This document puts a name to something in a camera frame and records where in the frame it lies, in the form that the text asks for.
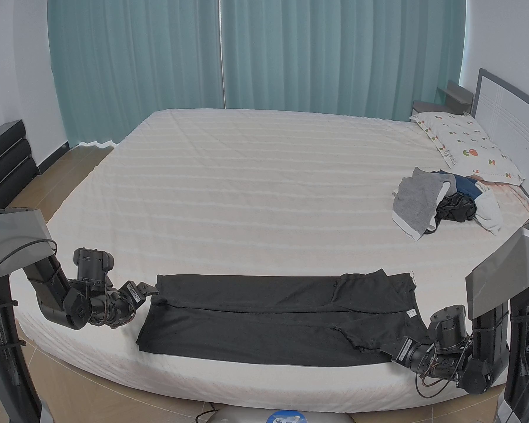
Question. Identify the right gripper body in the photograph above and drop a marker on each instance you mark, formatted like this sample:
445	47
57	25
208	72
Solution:
410	353

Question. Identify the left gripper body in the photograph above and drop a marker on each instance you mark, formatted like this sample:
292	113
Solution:
130	298

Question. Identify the black T-shirt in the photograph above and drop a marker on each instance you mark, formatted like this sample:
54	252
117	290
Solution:
255	324

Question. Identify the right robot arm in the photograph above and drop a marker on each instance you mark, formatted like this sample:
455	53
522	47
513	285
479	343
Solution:
507	271

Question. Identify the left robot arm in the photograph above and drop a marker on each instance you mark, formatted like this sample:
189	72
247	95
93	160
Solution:
13	240

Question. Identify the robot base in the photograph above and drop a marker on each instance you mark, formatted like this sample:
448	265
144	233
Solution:
282	416

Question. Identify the pile of clothes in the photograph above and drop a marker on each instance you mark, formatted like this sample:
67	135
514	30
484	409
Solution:
416	201

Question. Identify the bed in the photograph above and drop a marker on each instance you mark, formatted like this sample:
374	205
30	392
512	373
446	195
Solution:
247	183

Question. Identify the black chest of drawers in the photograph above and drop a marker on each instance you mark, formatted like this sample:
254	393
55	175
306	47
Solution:
4	165

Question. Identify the white printed pillow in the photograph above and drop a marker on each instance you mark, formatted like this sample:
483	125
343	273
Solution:
467	143

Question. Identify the blue-green curtain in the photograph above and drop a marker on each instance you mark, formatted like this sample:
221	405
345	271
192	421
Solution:
335	38
132	51

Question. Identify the grey bedside table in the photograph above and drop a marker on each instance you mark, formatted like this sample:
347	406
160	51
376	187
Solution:
452	96

